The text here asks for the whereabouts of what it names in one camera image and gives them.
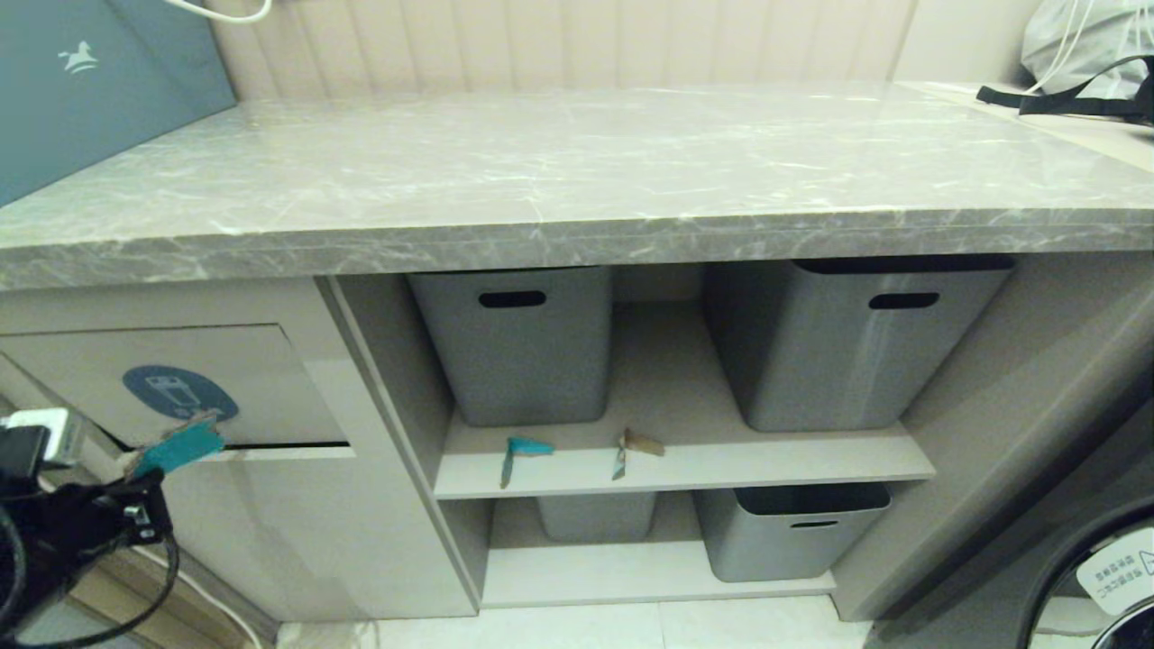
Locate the beige shelf board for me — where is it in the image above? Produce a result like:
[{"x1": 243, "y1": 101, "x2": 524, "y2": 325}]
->
[
  {"x1": 481, "y1": 494, "x2": 837, "y2": 608},
  {"x1": 435, "y1": 302, "x2": 937, "y2": 501}
]

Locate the large gray storage bin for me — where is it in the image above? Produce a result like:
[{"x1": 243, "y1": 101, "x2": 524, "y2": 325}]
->
[{"x1": 703, "y1": 257, "x2": 1017, "y2": 432}]

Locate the white cable loop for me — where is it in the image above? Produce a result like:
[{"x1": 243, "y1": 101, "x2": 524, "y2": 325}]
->
[{"x1": 165, "y1": 0, "x2": 273, "y2": 23}]

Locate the white warning sticker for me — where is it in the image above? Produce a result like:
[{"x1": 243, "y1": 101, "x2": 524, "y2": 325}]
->
[{"x1": 1077, "y1": 527, "x2": 1154, "y2": 617}]

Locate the brown cardboard scrap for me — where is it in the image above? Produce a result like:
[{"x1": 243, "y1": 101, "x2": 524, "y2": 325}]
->
[{"x1": 613, "y1": 427, "x2": 666, "y2": 481}]

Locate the gray storage bin with handle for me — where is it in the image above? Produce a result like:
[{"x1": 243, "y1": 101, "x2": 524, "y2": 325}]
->
[{"x1": 408, "y1": 266, "x2": 616, "y2": 426}]

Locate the black strap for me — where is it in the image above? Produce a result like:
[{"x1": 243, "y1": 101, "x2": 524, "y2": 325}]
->
[{"x1": 976, "y1": 54, "x2": 1154, "y2": 118}]

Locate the small gray storage bin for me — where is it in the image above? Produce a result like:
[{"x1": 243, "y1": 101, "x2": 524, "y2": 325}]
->
[{"x1": 538, "y1": 492, "x2": 657, "y2": 543}]

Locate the gray fabric bag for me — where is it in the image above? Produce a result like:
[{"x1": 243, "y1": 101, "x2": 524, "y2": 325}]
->
[{"x1": 1021, "y1": 0, "x2": 1154, "y2": 100}]

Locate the teal box with horse logo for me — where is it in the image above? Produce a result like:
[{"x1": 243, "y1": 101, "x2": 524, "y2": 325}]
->
[{"x1": 0, "y1": 0, "x2": 238, "y2": 206}]

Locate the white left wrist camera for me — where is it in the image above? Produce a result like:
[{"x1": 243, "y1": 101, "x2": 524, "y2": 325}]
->
[{"x1": 0, "y1": 407, "x2": 82, "y2": 468}]

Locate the chrome glass washer door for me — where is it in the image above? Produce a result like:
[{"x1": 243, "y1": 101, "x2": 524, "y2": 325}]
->
[{"x1": 1019, "y1": 518, "x2": 1154, "y2": 649}]

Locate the small teal cardboard scrap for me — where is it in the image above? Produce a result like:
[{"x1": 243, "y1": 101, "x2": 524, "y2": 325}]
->
[{"x1": 500, "y1": 436, "x2": 556, "y2": 489}]

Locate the beige trash flap door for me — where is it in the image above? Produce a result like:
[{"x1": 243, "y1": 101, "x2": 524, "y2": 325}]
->
[{"x1": 0, "y1": 324, "x2": 351, "y2": 450}]

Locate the open gray storage bin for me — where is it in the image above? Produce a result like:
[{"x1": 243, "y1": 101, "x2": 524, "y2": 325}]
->
[{"x1": 692, "y1": 484, "x2": 892, "y2": 582}]

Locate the beige cabinet frame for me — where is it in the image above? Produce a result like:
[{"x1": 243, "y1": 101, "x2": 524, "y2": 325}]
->
[{"x1": 0, "y1": 252, "x2": 1154, "y2": 623}]

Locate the gray washing machine front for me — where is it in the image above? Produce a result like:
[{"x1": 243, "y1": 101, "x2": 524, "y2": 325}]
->
[{"x1": 865, "y1": 370, "x2": 1154, "y2": 649}]

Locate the large teal cardboard scrap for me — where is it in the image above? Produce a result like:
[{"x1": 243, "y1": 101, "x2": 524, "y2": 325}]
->
[{"x1": 133, "y1": 415, "x2": 224, "y2": 479}]

